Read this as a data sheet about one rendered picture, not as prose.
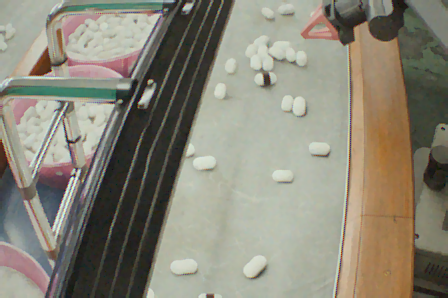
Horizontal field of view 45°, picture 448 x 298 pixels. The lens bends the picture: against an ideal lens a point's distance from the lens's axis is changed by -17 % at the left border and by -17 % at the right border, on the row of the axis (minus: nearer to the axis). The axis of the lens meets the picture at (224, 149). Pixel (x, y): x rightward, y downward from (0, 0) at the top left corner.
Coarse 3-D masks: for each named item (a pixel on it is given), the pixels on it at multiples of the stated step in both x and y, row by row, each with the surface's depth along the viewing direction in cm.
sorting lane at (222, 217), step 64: (256, 0) 133; (320, 0) 134; (320, 64) 115; (256, 128) 102; (320, 128) 102; (192, 192) 93; (256, 192) 93; (320, 192) 92; (192, 256) 84; (320, 256) 84
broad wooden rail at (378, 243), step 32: (352, 64) 114; (384, 64) 111; (352, 96) 107; (384, 96) 104; (352, 128) 101; (384, 128) 98; (352, 160) 96; (384, 160) 93; (352, 192) 91; (384, 192) 88; (352, 224) 86; (384, 224) 84; (352, 256) 81; (384, 256) 80; (352, 288) 76; (384, 288) 75
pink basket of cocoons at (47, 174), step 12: (72, 72) 113; (84, 72) 113; (96, 72) 112; (108, 72) 111; (12, 108) 105; (24, 108) 109; (48, 168) 95; (60, 168) 95; (72, 168) 96; (48, 180) 100; (60, 180) 99
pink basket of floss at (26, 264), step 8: (0, 248) 82; (8, 248) 81; (16, 248) 81; (0, 256) 82; (8, 256) 82; (16, 256) 82; (24, 256) 80; (0, 264) 83; (8, 264) 83; (16, 264) 82; (24, 264) 81; (32, 264) 80; (24, 272) 82; (32, 272) 81; (40, 272) 79; (40, 280) 80; (48, 280) 77; (40, 288) 81
